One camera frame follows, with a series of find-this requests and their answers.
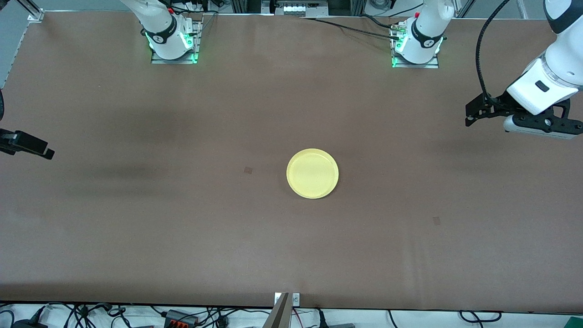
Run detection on yellow round plate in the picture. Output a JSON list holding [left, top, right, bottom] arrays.
[[286, 148, 340, 200]]

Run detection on white socket strip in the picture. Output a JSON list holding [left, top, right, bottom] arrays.
[[282, 4, 328, 16]]

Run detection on black orange connector box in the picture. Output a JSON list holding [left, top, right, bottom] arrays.
[[165, 310, 199, 328]]

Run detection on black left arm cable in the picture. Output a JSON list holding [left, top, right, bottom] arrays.
[[475, 0, 511, 103]]

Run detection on aluminium corner bracket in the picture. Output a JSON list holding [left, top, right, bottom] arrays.
[[18, 0, 45, 22]]

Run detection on black cable on table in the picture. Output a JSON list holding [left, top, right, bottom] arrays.
[[301, 16, 404, 39]]

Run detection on black tangled floor cables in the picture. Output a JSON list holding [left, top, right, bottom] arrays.
[[0, 302, 164, 328]]

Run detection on black looped floor cable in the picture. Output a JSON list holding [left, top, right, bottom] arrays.
[[459, 311, 502, 323]]

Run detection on grey camera mount pole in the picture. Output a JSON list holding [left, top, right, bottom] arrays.
[[263, 292, 291, 328]]

